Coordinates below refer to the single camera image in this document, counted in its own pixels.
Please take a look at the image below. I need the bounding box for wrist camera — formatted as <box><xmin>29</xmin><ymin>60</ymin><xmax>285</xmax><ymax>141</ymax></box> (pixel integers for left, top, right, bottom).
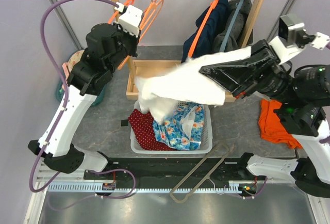
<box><xmin>269</xmin><ymin>14</ymin><xmax>316</xmax><ymax>65</ymax></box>
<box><xmin>116</xmin><ymin>3</ymin><xmax>144</xmax><ymax>38</ymax></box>

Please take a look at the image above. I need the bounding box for blue floral garment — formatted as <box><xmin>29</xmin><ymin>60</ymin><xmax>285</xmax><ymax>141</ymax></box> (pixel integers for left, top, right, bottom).
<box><xmin>153</xmin><ymin>103</ymin><xmax>204</xmax><ymax>151</ymax></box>

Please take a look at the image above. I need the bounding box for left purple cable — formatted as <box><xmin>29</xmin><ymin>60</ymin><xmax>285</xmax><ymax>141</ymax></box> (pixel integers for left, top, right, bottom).
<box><xmin>28</xmin><ymin>0</ymin><xmax>137</xmax><ymax>199</ymax></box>

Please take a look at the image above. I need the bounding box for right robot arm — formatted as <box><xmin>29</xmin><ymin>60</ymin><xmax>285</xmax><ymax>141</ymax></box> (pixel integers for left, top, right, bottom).
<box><xmin>200</xmin><ymin>38</ymin><xmax>329</xmax><ymax>198</ymax></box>

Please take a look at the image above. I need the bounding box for white plastic basket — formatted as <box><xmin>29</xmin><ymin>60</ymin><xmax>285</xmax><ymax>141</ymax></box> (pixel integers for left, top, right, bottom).
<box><xmin>130</xmin><ymin>105</ymin><xmax>213</xmax><ymax>156</ymax></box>

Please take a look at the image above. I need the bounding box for white shirt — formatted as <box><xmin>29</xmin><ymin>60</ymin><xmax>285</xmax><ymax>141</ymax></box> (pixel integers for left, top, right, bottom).
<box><xmin>135</xmin><ymin>46</ymin><xmax>251</xmax><ymax>124</ymax></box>

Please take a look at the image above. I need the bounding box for grey metal hanger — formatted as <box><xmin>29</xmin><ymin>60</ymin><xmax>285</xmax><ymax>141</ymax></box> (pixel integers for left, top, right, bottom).
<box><xmin>169</xmin><ymin>141</ymin><xmax>230</xmax><ymax>204</ymax></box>

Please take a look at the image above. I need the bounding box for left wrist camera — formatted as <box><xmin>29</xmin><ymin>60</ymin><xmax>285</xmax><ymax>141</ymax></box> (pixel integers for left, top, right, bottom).
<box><xmin>116</xmin><ymin>3</ymin><xmax>144</xmax><ymax>38</ymax></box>

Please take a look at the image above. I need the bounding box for purple cable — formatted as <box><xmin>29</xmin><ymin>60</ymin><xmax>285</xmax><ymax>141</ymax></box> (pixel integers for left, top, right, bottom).
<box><xmin>310</xmin><ymin>31</ymin><xmax>330</xmax><ymax>145</ymax></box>
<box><xmin>28</xmin><ymin>0</ymin><xmax>137</xmax><ymax>199</ymax></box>

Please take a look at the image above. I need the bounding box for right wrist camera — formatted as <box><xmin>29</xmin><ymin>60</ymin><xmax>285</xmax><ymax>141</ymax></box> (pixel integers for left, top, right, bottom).
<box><xmin>269</xmin><ymin>14</ymin><xmax>316</xmax><ymax>65</ymax></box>

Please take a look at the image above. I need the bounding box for orange hanger with white shirt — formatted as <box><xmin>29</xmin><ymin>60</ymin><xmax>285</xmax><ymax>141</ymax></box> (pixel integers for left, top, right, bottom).
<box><xmin>117</xmin><ymin>0</ymin><xmax>165</xmax><ymax>71</ymax></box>

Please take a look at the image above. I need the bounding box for red polka dot skirt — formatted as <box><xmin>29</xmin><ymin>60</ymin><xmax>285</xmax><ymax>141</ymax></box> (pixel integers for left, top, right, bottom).
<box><xmin>128</xmin><ymin>109</ymin><xmax>175</xmax><ymax>151</ymax></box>

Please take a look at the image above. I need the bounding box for blue grey hanger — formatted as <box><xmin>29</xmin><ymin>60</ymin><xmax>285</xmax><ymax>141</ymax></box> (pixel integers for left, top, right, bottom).
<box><xmin>219</xmin><ymin>0</ymin><xmax>244</xmax><ymax>52</ymax></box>

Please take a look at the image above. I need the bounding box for floral oven mitt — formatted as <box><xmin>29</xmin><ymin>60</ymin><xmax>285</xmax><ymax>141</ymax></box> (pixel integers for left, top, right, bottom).
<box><xmin>62</xmin><ymin>50</ymin><xmax>84</xmax><ymax>79</ymax></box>

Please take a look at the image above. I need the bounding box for dark blue denim garment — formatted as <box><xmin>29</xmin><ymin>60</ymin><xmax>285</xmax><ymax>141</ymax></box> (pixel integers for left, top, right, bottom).
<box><xmin>181</xmin><ymin>0</ymin><xmax>229</xmax><ymax>63</ymax></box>

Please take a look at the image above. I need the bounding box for orange cloth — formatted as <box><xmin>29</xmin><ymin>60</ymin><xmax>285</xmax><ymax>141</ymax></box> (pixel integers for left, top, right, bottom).
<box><xmin>258</xmin><ymin>99</ymin><xmax>303</xmax><ymax>149</ymax></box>

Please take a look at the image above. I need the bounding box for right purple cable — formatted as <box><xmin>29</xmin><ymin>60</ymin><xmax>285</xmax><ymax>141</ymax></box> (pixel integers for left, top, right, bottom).
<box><xmin>310</xmin><ymin>31</ymin><xmax>330</xmax><ymax>145</ymax></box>

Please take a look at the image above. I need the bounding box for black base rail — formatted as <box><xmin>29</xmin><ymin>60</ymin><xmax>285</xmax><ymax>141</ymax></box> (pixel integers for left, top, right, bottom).
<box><xmin>83</xmin><ymin>157</ymin><xmax>256</xmax><ymax>189</ymax></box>

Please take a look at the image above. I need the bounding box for grey dotted garment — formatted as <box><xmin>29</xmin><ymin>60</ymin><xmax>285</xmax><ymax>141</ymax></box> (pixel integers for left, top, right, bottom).
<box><xmin>211</xmin><ymin>0</ymin><xmax>252</xmax><ymax>54</ymax></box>

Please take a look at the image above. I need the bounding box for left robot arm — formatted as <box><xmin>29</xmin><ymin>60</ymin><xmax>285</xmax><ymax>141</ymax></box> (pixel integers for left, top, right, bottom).
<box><xmin>28</xmin><ymin>22</ymin><xmax>140</xmax><ymax>179</ymax></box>

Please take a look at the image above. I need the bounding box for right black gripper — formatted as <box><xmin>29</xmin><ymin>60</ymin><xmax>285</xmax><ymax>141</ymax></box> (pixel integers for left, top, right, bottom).
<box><xmin>199</xmin><ymin>38</ymin><xmax>299</xmax><ymax>104</ymax></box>

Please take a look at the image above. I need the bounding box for teal plastic tray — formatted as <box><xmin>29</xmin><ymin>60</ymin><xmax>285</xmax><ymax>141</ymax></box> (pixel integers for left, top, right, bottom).
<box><xmin>55</xmin><ymin>81</ymin><xmax>106</xmax><ymax>107</ymax></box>

